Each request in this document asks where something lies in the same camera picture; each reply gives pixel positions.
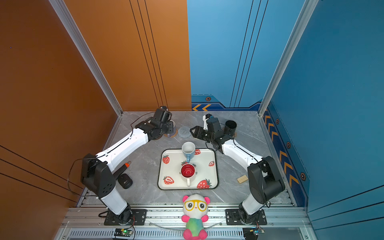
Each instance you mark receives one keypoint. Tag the right circuit board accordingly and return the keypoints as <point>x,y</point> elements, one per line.
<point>252,233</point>

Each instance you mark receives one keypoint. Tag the grey blue rope coaster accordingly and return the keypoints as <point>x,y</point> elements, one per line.
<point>184,132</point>

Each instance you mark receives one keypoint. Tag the white strawberry serving tray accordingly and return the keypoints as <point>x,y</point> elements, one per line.
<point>178,174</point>

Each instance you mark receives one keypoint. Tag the red interior mug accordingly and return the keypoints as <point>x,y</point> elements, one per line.
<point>188,172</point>

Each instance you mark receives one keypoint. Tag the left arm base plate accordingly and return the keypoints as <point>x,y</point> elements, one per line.
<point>135,217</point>

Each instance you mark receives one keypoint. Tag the black mug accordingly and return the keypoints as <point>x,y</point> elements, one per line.
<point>230,128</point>

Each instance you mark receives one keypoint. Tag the plush panda toy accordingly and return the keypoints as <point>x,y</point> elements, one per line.
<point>195,209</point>

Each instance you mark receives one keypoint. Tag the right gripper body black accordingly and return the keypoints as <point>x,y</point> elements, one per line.
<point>204,135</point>

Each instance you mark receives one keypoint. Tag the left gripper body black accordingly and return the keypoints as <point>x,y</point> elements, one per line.
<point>168,129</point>

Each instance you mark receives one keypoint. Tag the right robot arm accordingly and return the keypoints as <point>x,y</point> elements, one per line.
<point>265,180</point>

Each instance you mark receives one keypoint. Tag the left green circuit board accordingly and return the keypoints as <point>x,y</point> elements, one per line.
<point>123,234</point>

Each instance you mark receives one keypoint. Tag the small wooden block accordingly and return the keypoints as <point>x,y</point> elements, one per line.
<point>242,179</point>

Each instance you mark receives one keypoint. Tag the blue mug back middle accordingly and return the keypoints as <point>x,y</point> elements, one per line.
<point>189,150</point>

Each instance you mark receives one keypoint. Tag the white mug purple handle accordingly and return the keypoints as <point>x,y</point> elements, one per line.
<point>172,129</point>

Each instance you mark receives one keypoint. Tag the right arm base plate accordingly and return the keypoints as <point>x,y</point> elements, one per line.
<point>240,217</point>

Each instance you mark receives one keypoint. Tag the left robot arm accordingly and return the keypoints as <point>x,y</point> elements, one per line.
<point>98,172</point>

